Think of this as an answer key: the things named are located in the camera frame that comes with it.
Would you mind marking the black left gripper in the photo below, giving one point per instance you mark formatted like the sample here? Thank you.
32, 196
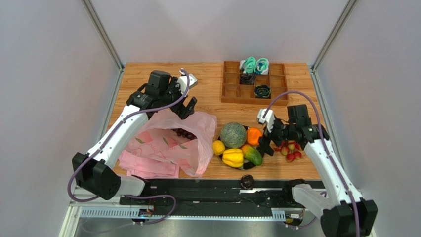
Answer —
184, 112

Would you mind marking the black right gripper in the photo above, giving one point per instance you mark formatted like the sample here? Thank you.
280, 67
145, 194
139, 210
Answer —
272, 134

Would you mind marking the fake green orange mango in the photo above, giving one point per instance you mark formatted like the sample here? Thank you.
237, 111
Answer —
252, 155

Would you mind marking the fake green netted melon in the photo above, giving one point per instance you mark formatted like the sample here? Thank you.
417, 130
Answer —
233, 135

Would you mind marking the fake yellow bell pepper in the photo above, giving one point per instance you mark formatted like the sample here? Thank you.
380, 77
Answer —
233, 157

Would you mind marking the pink plastic bag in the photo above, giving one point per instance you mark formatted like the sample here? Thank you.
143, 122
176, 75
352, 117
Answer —
156, 140

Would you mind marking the fake dark plum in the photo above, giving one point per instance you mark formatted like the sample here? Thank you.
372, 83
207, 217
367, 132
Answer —
247, 182

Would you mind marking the fake yellow lemon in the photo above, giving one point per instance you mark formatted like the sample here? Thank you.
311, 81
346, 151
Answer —
218, 147

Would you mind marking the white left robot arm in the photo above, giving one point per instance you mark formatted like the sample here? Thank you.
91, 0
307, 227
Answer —
93, 171

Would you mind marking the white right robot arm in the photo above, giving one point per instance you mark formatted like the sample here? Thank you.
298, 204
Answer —
343, 212

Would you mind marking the fake dark grapes bunch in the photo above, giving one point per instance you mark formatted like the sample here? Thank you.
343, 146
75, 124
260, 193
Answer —
185, 134

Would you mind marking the dark blue yellow rolled sock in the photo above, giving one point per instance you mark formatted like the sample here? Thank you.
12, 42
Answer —
262, 91

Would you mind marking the wooden compartment tray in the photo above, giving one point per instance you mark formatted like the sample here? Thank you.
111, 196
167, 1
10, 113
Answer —
233, 92

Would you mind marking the black patterned rolled sock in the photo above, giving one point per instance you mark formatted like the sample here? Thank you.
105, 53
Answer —
247, 79

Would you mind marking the pink folded cloth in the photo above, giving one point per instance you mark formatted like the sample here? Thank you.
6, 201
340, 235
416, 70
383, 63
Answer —
147, 168

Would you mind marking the teal white rolled sock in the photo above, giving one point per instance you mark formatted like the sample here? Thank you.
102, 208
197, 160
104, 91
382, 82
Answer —
248, 66

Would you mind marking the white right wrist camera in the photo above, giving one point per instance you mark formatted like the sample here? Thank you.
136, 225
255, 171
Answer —
266, 117

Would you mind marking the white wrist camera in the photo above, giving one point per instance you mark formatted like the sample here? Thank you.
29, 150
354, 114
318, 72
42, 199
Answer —
186, 81
266, 117

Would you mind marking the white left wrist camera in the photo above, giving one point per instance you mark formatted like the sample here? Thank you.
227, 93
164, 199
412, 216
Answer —
186, 81

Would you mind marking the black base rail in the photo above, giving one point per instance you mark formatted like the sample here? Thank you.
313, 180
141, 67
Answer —
213, 197

